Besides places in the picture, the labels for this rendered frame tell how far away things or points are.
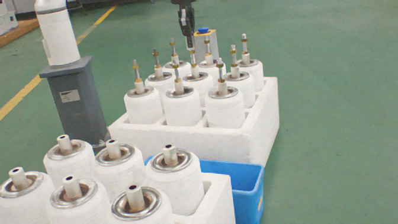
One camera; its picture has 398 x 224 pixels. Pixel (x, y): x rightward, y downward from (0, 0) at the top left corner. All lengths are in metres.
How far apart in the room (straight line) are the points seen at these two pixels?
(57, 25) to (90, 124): 0.33
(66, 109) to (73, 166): 0.54
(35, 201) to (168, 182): 0.23
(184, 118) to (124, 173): 0.30
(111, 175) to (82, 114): 0.61
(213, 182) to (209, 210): 0.08
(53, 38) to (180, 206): 0.75
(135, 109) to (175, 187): 0.40
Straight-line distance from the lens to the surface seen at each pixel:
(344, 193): 0.95
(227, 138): 0.85
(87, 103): 1.24
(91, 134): 1.27
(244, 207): 0.78
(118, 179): 0.67
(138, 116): 0.97
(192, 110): 0.91
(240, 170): 0.85
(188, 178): 0.60
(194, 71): 1.02
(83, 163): 0.74
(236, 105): 0.86
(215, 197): 0.65
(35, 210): 0.68
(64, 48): 1.21
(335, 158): 1.08
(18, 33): 4.50
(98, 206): 0.60
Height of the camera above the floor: 0.57
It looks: 24 degrees down
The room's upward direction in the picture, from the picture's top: 8 degrees counter-clockwise
